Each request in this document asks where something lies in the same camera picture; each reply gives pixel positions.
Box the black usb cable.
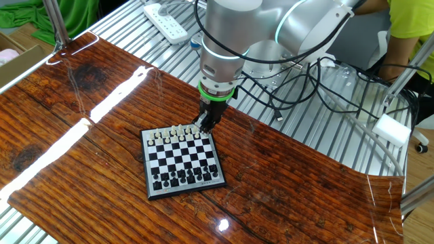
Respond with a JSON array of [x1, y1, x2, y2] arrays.
[[267, 86, 285, 122]]

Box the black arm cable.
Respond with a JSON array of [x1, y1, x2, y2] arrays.
[[193, 0, 369, 112]]

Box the aluminium frame post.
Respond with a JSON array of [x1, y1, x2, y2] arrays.
[[42, 0, 73, 52], [382, 33, 434, 108], [399, 175, 434, 215]]

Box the black white chessboard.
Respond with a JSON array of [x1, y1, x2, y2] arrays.
[[140, 121, 228, 201]]

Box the clear plastic bag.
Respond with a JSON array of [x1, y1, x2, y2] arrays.
[[310, 56, 366, 102]]

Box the green cloth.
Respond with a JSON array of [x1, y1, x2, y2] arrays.
[[0, 0, 101, 47]]

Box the green flange ring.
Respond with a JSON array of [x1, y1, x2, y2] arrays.
[[197, 83, 235, 102]]

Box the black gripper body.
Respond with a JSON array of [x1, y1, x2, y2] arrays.
[[198, 99, 229, 122]]

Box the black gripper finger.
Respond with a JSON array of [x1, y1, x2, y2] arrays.
[[205, 117, 222, 136], [192, 113, 209, 134]]

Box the white adapter box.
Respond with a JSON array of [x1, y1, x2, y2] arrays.
[[372, 113, 412, 148]]

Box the white power strip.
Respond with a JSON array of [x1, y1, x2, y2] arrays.
[[142, 2, 189, 45]]

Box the aluminium frame rail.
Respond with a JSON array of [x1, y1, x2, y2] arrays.
[[0, 49, 65, 96]]

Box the brown cardboard box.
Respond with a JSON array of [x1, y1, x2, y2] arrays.
[[0, 31, 47, 88]]

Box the person in black shorts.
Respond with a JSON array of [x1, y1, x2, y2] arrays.
[[352, 0, 434, 126]]

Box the silver robot mounting plate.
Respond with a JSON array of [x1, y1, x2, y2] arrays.
[[242, 59, 308, 88]]

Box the white office chair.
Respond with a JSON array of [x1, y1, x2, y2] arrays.
[[368, 30, 434, 154]]

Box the bare person forearm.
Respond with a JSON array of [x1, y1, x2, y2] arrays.
[[376, 33, 421, 82]]

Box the black cable bundle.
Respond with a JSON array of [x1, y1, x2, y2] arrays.
[[307, 56, 433, 136]]

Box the pink cloth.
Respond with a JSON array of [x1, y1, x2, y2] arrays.
[[0, 48, 20, 67]]

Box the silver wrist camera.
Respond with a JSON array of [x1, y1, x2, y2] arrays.
[[189, 32, 204, 52]]

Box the grey hose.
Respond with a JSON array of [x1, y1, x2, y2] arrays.
[[317, 86, 406, 177]]

